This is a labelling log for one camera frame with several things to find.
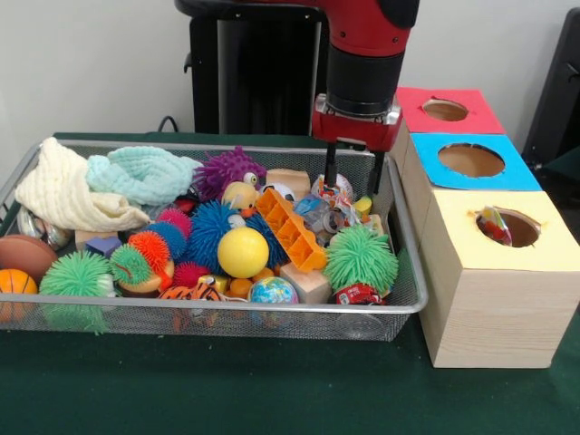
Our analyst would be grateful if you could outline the globe print ball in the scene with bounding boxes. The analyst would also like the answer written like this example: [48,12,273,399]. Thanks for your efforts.
[247,275,300,305]

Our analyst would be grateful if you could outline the dark green tablecloth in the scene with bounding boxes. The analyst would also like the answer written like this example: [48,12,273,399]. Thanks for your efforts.
[0,131,580,435]

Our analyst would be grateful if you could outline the wooden three-hole box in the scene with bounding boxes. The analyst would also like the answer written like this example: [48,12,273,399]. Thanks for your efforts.
[383,85,580,371]

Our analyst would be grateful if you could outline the yellow ball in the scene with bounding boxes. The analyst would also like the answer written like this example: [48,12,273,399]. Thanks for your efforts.
[217,226,271,280]

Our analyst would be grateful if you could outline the brown toy football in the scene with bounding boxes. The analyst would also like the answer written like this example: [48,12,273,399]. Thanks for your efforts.
[0,234,56,285]

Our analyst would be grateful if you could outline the mint knitted cloth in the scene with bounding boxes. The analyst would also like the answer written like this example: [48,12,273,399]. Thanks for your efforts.
[85,147,203,206]

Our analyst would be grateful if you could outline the purple spiky toy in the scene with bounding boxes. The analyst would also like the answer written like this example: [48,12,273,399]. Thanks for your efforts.
[192,145,268,203]

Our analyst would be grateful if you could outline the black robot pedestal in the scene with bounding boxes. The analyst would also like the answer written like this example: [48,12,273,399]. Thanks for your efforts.
[174,0,334,136]

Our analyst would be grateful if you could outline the green spiky ball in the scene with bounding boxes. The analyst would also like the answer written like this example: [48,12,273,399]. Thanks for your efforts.
[39,251,115,336]
[323,224,400,295]

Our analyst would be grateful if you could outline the orange plastic block tray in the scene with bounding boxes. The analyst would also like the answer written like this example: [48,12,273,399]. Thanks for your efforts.
[255,188,328,273]

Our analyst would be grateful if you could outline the small orange basketball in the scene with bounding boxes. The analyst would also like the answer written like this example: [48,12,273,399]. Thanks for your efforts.
[0,268,40,324]

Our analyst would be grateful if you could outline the cream knitted cloth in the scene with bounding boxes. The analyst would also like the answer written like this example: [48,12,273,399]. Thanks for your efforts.
[14,135,152,232]

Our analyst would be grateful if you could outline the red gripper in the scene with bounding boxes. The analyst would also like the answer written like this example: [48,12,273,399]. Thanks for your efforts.
[310,111,404,196]

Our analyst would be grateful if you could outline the silver mesh bin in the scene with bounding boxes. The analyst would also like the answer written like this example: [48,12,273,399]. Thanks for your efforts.
[0,139,430,343]

